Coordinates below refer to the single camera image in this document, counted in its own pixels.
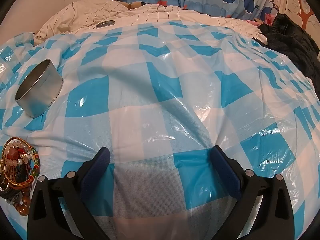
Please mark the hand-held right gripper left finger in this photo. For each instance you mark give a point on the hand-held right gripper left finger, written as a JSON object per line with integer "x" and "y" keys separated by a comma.
{"x": 96, "y": 170}

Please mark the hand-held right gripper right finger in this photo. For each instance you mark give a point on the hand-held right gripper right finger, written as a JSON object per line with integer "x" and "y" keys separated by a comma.
{"x": 225, "y": 170}

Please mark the round metal tin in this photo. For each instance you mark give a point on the round metal tin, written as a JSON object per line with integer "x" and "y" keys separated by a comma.
{"x": 47, "y": 92}

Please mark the blue white checkered plastic sheet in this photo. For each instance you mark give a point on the blue white checkered plastic sheet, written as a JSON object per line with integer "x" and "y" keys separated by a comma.
{"x": 160, "y": 92}

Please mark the dark cloth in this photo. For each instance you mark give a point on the dark cloth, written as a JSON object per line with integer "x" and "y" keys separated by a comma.
{"x": 297, "y": 45}

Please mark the round metal tin lid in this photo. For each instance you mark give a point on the round metal tin lid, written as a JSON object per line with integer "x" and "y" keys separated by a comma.
{"x": 105, "y": 24}

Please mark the pink cloth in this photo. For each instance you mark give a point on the pink cloth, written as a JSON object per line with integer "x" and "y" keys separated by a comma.
{"x": 263, "y": 18}

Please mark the white striped duvet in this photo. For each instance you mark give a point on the white striped duvet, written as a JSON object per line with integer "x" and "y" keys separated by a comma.
{"x": 140, "y": 15}

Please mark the small brown item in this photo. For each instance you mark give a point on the small brown item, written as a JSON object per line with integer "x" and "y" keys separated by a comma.
{"x": 135, "y": 5}

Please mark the tree wall sticker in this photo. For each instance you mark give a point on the tree wall sticker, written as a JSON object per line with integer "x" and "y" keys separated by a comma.
{"x": 303, "y": 12}

